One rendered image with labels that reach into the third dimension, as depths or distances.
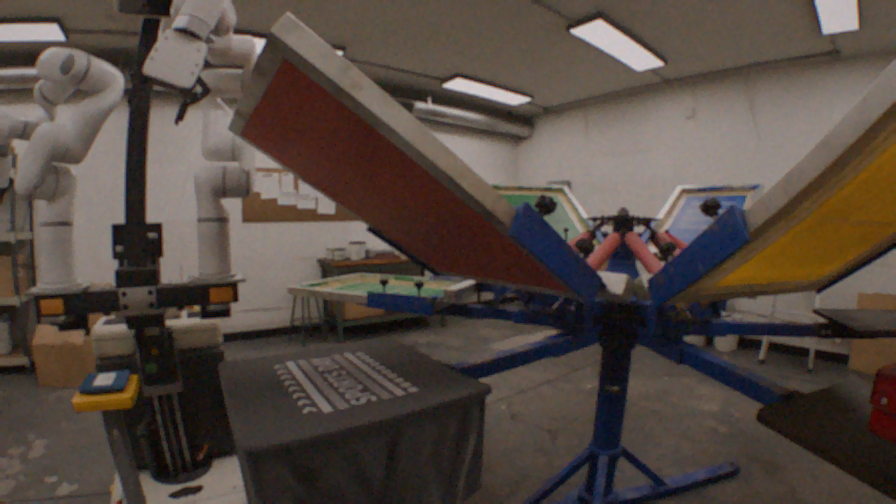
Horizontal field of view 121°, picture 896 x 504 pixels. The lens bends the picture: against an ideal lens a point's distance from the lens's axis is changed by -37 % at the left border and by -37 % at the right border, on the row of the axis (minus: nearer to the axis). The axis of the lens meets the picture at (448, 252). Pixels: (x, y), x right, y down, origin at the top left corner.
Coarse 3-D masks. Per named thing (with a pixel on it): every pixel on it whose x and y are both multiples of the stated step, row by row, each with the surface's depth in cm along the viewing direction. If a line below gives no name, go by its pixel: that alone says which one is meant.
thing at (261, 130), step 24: (264, 120) 73; (264, 144) 88; (288, 144) 80; (312, 168) 88; (336, 168) 81; (336, 192) 98; (360, 192) 89; (360, 216) 109; (384, 216) 98; (408, 240) 109; (432, 240) 98; (432, 264) 123; (456, 264) 109
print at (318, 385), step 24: (312, 360) 92; (336, 360) 93; (360, 360) 93; (288, 384) 76; (312, 384) 77; (336, 384) 78; (360, 384) 79; (384, 384) 79; (408, 384) 79; (312, 408) 66; (336, 408) 67
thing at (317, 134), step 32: (288, 64) 49; (288, 96) 59; (320, 96) 54; (288, 128) 72; (320, 128) 65; (352, 128) 60; (352, 160) 73; (384, 160) 66; (384, 192) 81; (416, 192) 73; (448, 192) 66; (448, 224) 82; (480, 224) 73; (480, 256) 92; (512, 256) 81
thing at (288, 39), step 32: (288, 32) 44; (256, 64) 53; (320, 64) 47; (256, 96) 64; (352, 96) 51; (384, 96) 53; (384, 128) 55; (416, 128) 57; (416, 160) 60; (448, 160) 60; (320, 192) 105; (480, 192) 64; (512, 224) 69; (416, 256) 123; (544, 288) 92
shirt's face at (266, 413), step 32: (320, 352) 98; (384, 352) 100; (416, 352) 101; (256, 384) 75; (416, 384) 80; (448, 384) 80; (480, 384) 80; (256, 416) 61; (288, 416) 63; (320, 416) 64; (352, 416) 64; (384, 416) 65
